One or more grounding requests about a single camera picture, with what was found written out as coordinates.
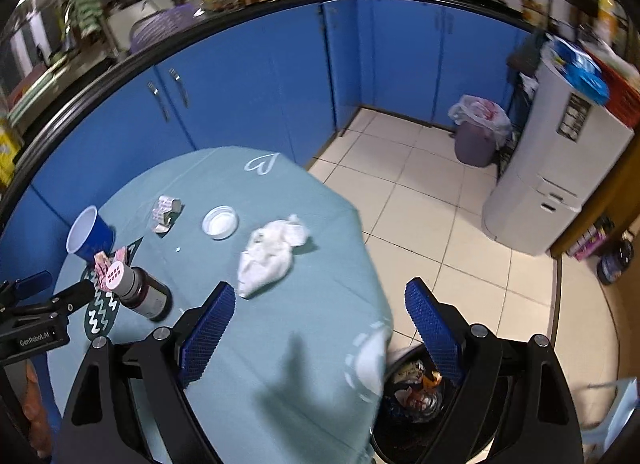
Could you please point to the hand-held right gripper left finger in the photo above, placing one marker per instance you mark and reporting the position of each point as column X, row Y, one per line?
column 210, row 329

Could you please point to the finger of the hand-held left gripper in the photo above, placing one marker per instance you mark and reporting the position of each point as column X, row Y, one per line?
column 32, row 284
column 75, row 295

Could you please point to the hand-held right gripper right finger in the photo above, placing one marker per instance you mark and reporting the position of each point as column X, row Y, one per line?
column 432, row 329

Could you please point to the pink wrapper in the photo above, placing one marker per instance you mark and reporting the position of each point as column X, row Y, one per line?
column 102, row 264

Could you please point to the white tissue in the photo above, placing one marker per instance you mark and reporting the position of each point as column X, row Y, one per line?
column 265, row 259

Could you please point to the black trash bin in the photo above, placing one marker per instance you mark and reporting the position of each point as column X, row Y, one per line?
column 395, row 449

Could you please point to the person's left forearm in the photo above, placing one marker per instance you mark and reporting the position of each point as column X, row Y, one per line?
column 37, row 409

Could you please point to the blue cup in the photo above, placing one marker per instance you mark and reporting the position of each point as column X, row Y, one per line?
column 100, row 239

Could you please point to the dark brown pill bottle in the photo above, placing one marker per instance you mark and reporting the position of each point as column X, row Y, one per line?
column 145, row 294

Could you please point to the white round lid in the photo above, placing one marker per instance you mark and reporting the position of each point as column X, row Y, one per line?
column 220, row 224

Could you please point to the small white medicine box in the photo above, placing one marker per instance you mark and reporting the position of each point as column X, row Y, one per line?
column 162, row 209

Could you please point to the large yellow detergent bottle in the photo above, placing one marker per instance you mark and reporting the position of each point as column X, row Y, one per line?
column 6, row 153

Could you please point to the pink box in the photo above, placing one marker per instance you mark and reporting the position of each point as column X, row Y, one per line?
column 592, row 241

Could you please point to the white cylindrical appliance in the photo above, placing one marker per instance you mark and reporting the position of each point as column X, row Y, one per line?
column 530, row 168

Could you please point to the purple bin with plastic bag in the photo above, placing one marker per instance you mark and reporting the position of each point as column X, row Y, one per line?
column 472, row 143

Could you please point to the blue round container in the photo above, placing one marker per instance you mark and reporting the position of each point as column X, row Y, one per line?
column 616, row 261

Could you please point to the light blue plastic stool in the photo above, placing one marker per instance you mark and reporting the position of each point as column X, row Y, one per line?
column 617, row 406

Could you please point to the blue base cabinets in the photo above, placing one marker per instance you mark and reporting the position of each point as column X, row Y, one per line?
column 250, row 93

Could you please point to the black kitchen countertop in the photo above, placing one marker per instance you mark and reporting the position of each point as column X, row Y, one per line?
column 155, row 56

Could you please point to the green checked towel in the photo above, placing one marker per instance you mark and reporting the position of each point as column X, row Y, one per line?
column 85, row 13

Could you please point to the purple plastic basket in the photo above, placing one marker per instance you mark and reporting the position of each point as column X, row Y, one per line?
column 165, row 28

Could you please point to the blue packet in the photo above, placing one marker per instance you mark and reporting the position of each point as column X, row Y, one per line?
column 580, row 68

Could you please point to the red plastic basket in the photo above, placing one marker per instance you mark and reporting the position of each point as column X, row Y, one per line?
column 620, row 88

